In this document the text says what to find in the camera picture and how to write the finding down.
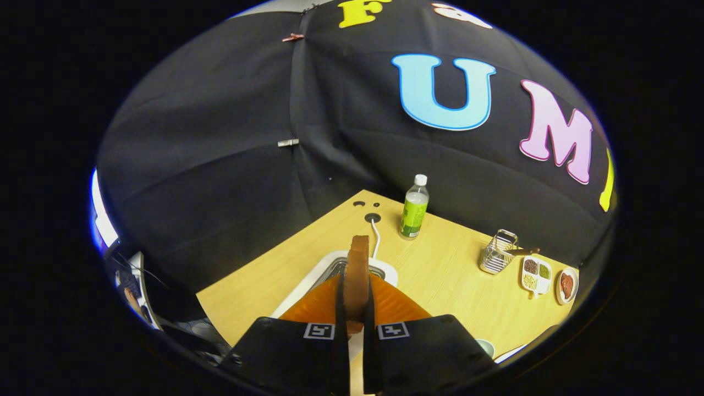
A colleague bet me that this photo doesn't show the white toaster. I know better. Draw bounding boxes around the white toaster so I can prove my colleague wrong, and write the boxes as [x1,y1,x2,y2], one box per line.
[269,250,399,320]

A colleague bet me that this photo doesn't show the white rounded square plate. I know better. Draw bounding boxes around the white rounded square plate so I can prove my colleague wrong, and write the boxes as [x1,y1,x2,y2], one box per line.
[494,344,531,364]

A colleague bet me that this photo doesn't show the brown crust bread slice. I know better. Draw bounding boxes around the brown crust bread slice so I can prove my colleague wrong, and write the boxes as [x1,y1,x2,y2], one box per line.
[344,235,371,336]

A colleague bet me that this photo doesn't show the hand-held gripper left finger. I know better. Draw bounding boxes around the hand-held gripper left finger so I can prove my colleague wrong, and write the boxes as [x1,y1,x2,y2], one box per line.
[220,273,351,395]

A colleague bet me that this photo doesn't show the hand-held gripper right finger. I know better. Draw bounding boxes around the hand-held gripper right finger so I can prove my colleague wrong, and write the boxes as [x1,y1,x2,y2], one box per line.
[362,273,499,395]

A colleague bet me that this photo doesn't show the metal wire utensil holder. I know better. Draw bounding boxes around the metal wire utensil holder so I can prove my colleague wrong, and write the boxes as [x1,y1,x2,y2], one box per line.
[479,229,519,275]

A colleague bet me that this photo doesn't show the white round meat plate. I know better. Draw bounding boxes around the white round meat plate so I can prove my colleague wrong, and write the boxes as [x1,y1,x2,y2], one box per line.
[555,267,580,305]

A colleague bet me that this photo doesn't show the white divided bean dish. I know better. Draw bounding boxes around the white divided bean dish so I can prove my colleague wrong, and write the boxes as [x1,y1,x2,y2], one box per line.
[521,255,553,299]

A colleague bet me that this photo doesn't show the green label drink bottle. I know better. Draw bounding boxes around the green label drink bottle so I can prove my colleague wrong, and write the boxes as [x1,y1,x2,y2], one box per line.
[399,174,430,240]

